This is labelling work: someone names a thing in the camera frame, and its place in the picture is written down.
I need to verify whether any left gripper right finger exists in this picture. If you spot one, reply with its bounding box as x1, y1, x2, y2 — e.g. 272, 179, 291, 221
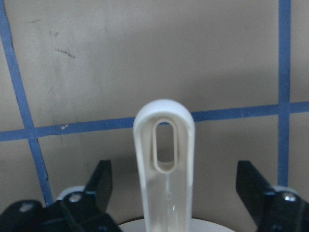
236, 160, 309, 232

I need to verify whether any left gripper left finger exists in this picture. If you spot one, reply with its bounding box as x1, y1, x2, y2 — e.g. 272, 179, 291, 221
0, 160, 121, 232

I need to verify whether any beige plastic dustpan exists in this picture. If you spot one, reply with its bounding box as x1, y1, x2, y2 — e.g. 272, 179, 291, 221
120, 99, 230, 232

